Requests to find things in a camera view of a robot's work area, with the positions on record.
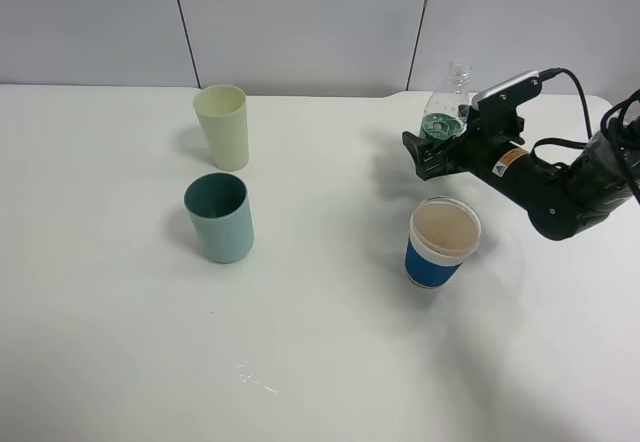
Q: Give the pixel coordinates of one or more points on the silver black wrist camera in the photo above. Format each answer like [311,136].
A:
[493,113]

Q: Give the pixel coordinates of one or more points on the pale yellow plastic cup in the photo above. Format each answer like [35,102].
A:
[222,114]

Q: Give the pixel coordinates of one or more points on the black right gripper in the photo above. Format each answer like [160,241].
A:
[490,148]

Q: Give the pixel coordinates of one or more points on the clear bottle green label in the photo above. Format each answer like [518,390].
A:
[445,114]

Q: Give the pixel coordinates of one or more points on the blue sleeved paper cup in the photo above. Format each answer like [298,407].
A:
[443,234]

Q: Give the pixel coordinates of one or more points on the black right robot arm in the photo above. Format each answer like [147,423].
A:
[561,200]

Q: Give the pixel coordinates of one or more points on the teal blue plastic cup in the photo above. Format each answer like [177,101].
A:
[219,208]

